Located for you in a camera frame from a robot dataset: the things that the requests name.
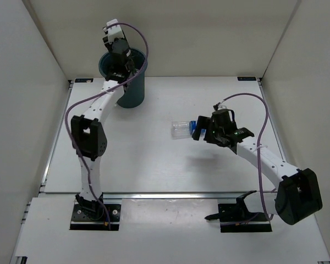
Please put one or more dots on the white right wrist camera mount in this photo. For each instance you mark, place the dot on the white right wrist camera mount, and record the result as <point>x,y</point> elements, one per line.
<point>219,106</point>

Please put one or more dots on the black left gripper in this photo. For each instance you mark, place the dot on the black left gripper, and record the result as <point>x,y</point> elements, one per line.
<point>105,40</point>

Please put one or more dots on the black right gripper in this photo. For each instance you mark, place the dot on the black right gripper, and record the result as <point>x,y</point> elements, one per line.
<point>204,123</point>

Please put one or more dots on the clear bottle blue label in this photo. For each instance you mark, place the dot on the clear bottle blue label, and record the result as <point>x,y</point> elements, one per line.
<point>182,129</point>

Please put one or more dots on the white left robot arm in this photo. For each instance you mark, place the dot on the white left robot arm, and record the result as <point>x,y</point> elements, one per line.
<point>88,132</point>

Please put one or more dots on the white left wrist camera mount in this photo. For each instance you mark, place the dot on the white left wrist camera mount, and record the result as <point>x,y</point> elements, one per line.
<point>113,31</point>

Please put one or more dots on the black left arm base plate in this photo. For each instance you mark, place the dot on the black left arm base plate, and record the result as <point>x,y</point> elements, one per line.
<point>83,220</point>

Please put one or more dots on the aluminium front table rail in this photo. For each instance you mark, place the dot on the aluminium front table rail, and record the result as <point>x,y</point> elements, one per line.
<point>170,195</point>

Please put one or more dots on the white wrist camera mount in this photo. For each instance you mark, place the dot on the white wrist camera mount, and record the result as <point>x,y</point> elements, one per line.
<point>219,106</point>
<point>113,31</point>

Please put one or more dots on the dark teal plastic bin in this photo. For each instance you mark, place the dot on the dark teal plastic bin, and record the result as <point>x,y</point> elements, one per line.
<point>135,93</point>

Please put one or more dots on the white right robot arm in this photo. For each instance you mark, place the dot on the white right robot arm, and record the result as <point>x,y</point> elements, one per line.
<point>298,194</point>

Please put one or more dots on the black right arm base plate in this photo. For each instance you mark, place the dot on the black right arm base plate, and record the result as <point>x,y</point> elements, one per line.
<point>235,217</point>

